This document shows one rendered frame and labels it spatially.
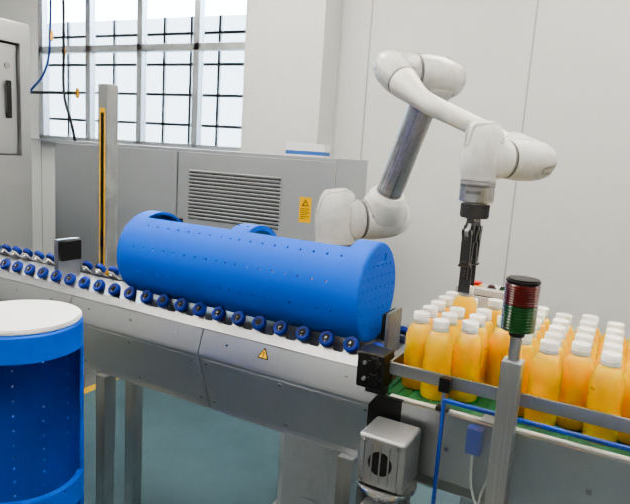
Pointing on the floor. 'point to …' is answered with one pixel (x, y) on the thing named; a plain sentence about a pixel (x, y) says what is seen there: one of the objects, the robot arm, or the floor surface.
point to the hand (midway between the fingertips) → (467, 278)
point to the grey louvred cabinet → (198, 188)
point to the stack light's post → (504, 431)
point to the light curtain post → (107, 179)
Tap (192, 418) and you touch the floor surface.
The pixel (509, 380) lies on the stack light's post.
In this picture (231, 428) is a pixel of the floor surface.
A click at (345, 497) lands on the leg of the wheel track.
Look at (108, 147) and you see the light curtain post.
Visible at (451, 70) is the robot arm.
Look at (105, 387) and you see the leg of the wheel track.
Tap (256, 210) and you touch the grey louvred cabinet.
